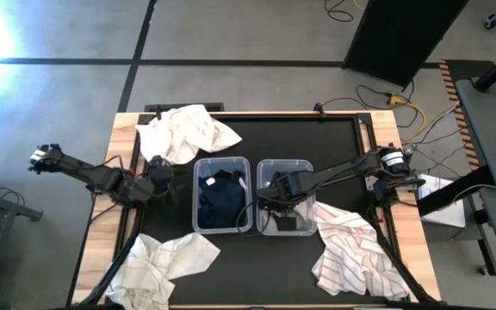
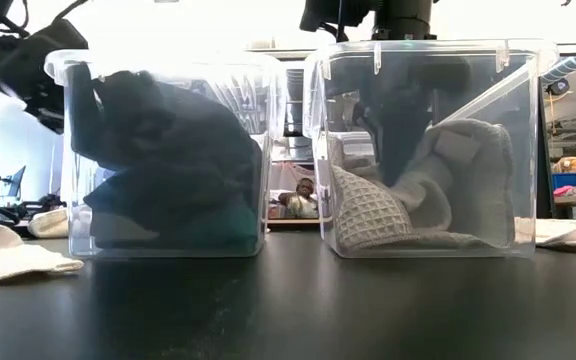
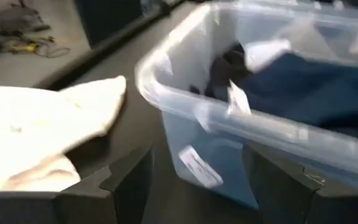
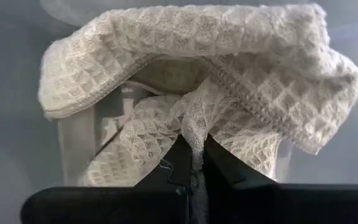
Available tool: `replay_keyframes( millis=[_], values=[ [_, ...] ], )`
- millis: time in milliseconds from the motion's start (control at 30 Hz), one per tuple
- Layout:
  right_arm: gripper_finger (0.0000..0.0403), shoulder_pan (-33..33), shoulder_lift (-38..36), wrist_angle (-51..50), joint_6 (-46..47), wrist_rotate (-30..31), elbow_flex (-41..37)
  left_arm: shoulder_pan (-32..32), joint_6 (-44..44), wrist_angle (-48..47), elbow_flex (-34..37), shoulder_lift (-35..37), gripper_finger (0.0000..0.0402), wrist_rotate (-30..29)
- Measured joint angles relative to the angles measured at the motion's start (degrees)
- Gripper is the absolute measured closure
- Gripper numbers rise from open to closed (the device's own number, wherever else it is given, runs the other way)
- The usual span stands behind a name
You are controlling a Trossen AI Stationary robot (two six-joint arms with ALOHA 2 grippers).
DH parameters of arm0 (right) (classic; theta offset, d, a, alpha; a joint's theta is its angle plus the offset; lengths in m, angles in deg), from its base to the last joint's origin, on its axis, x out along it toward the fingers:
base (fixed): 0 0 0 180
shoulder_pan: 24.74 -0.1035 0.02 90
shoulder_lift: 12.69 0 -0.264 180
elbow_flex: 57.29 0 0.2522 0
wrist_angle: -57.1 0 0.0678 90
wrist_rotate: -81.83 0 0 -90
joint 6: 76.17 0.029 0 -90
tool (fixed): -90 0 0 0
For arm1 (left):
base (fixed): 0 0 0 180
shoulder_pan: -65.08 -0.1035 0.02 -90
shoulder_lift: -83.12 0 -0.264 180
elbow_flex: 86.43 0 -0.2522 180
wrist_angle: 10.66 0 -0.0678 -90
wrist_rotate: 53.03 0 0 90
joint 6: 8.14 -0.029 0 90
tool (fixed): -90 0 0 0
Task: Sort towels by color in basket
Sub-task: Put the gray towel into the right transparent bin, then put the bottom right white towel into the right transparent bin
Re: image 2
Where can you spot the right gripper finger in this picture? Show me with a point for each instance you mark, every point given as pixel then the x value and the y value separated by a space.
pixel 403 155

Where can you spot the white towel with label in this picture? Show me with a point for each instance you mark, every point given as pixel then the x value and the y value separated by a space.
pixel 478 190

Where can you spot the black round hanging camera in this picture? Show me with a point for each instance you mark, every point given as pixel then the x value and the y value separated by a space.
pixel 558 87

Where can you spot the silver ventilation duct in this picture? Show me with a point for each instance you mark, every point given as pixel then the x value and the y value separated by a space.
pixel 295 100

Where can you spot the clear plastic bin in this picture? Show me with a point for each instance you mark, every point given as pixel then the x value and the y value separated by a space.
pixel 83 245
pixel 523 240

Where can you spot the plain off-white towel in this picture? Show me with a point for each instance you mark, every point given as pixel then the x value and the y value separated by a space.
pixel 3 260
pixel 50 224

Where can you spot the orange crumpled cloth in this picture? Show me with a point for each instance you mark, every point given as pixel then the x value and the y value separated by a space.
pixel 570 165

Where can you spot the black partition panel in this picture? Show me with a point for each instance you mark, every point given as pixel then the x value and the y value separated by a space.
pixel 546 150

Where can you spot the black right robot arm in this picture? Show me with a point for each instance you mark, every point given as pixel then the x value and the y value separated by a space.
pixel 403 17

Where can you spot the person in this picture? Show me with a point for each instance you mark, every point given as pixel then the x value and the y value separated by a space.
pixel 303 197

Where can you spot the blue storage bin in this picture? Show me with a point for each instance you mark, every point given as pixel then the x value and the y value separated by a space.
pixel 574 180

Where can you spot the tilted computer monitor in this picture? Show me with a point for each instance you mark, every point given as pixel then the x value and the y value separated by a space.
pixel 16 182

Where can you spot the black towel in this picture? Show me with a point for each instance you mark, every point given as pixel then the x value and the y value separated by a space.
pixel 168 130

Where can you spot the white waffle-weave towel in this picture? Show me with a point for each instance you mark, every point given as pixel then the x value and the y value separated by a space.
pixel 368 215

